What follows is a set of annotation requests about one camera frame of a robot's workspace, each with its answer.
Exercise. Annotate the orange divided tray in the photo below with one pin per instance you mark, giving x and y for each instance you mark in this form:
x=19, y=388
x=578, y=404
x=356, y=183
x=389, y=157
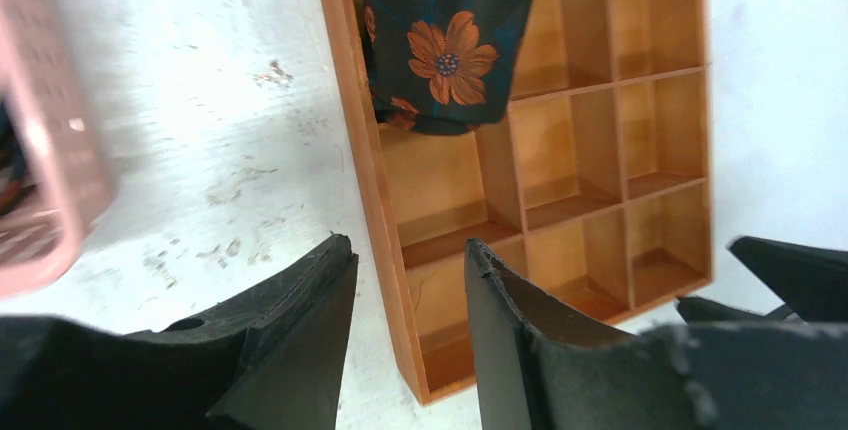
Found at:
x=594, y=185

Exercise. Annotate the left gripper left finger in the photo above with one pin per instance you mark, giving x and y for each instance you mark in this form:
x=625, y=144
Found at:
x=269, y=357

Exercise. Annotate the black orange floral tie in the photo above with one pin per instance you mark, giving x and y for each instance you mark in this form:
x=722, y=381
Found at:
x=442, y=67

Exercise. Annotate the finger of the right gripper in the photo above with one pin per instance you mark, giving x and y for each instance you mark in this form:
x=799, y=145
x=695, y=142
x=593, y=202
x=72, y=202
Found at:
x=694, y=309
x=811, y=281

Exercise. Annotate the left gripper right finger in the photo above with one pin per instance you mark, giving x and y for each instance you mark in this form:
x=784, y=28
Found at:
x=542, y=364

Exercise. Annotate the pink plastic basket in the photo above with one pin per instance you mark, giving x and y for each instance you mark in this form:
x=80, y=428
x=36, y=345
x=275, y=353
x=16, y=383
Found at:
x=54, y=177

